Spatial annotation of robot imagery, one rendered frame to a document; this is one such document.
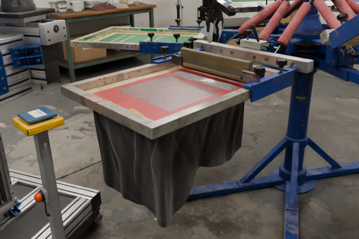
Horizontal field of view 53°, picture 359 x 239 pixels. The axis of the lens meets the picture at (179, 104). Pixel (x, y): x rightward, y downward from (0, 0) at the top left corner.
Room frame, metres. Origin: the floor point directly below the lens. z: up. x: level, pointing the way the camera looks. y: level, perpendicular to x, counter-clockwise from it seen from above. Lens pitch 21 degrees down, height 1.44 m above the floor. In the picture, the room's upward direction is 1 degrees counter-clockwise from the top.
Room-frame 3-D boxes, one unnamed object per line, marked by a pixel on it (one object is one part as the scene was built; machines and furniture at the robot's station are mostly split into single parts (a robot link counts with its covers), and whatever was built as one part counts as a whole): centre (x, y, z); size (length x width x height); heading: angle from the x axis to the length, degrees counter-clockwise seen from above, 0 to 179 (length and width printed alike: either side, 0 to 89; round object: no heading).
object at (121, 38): (2.43, 0.09, 1.05); 1.08 x 0.61 x 0.23; 73
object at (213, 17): (1.61, -0.14, 1.26); 0.09 x 0.08 x 0.12; 43
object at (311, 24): (2.17, -0.78, 0.67); 0.39 x 0.39 x 1.35
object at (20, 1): (1.68, 0.72, 1.31); 0.15 x 0.15 x 0.10
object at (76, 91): (1.45, -0.01, 0.97); 0.79 x 0.58 x 0.04; 133
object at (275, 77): (1.41, -0.37, 0.98); 0.30 x 0.05 x 0.07; 133
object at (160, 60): (1.82, 0.01, 0.98); 0.30 x 0.05 x 0.07; 133
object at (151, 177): (1.25, 0.21, 0.74); 0.45 x 0.03 x 0.43; 43
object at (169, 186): (1.26, -0.11, 0.74); 0.46 x 0.04 x 0.42; 133
